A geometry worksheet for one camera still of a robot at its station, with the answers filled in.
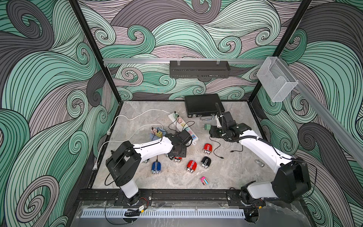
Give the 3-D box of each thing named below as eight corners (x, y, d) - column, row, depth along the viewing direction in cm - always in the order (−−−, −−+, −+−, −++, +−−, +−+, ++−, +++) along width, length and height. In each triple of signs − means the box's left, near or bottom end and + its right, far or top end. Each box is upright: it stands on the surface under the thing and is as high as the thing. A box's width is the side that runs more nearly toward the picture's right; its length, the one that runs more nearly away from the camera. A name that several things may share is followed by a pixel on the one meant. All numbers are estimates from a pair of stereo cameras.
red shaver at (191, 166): (185, 169, 85) (185, 167, 83) (190, 160, 89) (190, 158, 86) (193, 174, 83) (193, 172, 81) (197, 165, 87) (198, 163, 84)
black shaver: (199, 165, 87) (199, 163, 84) (203, 157, 90) (204, 155, 88) (207, 169, 85) (208, 168, 83) (211, 161, 88) (212, 159, 86)
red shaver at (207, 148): (202, 154, 91) (203, 152, 89) (201, 145, 95) (202, 143, 93) (212, 154, 91) (213, 152, 89) (210, 145, 95) (211, 143, 93)
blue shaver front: (151, 173, 83) (150, 172, 81) (152, 163, 88) (152, 161, 85) (160, 173, 83) (160, 172, 81) (161, 163, 88) (160, 161, 85)
